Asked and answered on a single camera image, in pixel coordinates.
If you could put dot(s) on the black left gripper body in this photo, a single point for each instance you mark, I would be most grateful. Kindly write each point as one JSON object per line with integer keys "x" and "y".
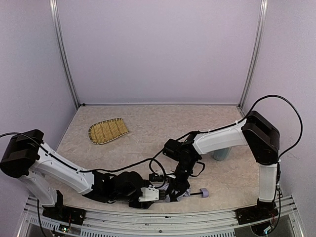
{"x": 124, "y": 187}

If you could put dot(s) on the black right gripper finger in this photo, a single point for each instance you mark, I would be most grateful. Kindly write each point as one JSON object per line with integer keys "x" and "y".
{"x": 181, "y": 189}
{"x": 172, "y": 191}

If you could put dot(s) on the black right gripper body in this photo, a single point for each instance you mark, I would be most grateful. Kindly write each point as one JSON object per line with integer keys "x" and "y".
{"x": 181, "y": 185}

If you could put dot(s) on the lavender folding umbrella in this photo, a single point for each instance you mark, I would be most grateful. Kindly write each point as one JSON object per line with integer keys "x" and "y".
{"x": 203, "y": 193}

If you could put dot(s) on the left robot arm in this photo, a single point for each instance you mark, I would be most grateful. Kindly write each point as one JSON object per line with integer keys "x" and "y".
{"x": 28, "y": 158}

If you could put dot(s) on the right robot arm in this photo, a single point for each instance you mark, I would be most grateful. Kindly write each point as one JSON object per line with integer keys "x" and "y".
{"x": 254, "y": 132}

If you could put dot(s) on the light blue mug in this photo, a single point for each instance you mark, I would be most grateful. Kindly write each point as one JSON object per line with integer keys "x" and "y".
{"x": 221, "y": 154}

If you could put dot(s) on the woven bamboo tray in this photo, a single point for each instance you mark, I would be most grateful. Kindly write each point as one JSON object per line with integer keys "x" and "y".
{"x": 106, "y": 131}

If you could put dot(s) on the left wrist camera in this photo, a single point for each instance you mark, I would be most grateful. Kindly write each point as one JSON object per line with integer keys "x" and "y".
{"x": 151, "y": 194}

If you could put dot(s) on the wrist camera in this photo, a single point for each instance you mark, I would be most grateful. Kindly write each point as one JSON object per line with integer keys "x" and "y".
{"x": 151, "y": 194}
{"x": 160, "y": 177}

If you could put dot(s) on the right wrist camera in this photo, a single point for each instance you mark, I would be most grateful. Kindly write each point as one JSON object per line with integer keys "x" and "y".
{"x": 160, "y": 177}

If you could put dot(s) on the right aluminium corner post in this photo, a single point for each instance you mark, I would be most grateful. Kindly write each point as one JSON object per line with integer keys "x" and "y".
{"x": 255, "y": 52}

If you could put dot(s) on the aluminium corner post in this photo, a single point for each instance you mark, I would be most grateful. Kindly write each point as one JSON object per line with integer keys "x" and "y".
{"x": 255, "y": 52}
{"x": 62, "y": 51}

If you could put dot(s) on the left aluminium corner post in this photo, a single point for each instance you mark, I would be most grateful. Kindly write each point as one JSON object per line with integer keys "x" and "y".
{"x": 62, "y": 51}

